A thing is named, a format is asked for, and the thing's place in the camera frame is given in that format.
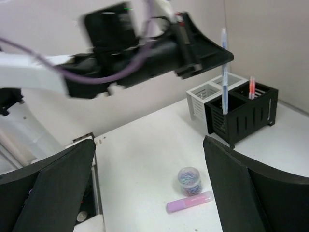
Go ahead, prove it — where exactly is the purple highlighter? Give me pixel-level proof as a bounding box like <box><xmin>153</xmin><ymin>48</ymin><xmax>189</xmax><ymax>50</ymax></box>
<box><xmin>166</xmin><ymin>191</ymin><xmax>214</xmax><ymax>213</ymax></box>

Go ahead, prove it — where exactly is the white slatted pen holder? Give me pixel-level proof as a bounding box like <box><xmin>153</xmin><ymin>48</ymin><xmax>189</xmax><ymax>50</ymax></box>
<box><xmin>185</xmin><ymin>73</ymin><xmax>249</xmax><ymax>121</ymax></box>

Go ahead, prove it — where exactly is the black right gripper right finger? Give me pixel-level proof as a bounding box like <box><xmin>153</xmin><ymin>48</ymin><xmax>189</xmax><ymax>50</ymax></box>
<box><xmin>203</xmin><ymin>136</ymin><xmax>309</xmax><ymax>232</ymax></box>

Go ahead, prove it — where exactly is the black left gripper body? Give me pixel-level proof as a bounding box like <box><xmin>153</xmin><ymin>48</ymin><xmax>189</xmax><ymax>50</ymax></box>
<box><xmin>115</xmin><ymin>12</ymin><xmax>202</xmax><ymax>88</ymax></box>

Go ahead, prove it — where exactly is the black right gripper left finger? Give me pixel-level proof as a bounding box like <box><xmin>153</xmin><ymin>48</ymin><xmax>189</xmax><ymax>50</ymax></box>
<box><xmin>0</xmin><ymin>139</ymin><xmax>96</xmax><ymax>232</ymax></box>

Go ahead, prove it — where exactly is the black slatted pen holder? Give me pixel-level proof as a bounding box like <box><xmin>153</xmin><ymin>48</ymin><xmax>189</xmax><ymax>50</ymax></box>
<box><xmin>204</xmin><ymin>82</ymin><xmax>279</xmax><ymax>148</ymax></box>

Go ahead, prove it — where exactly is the red pen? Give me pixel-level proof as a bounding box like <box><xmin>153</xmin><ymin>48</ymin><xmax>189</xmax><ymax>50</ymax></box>
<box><xmin>248</xmin><ymin>76</ymin><xmax>253</xmax><ymax>99</ymax></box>
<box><xmin>252</xmin><ymin>77</ymin><xmax>255</xmax><ymax>100</ymax></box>

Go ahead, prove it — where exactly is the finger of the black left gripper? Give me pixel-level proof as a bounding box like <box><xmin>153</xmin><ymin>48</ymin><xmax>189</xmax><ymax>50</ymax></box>
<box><xmin>183</xmin><ymin>12</ymin><xmax>234</xmax><ymax>79</ymax></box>

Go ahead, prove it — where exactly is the blue pen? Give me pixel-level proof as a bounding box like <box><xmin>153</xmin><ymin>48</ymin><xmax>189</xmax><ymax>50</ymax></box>
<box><xmin>221</xmin><ymin>28</ymin><xmax>228</xmax><ymax>115</ymax></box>

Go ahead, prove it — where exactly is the paper clip tub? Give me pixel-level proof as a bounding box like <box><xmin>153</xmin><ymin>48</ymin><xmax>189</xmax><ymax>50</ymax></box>
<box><xmin>177</xmin><ymin>167</ymin><xmax>202</xmax><ymax>196</ymax></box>

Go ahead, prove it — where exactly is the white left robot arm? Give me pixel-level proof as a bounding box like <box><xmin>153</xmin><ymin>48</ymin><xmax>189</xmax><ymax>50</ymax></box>
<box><xmin>0</xmin><ymin>0</ymin><xmax>234</xmax><ymax>99</ymax></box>

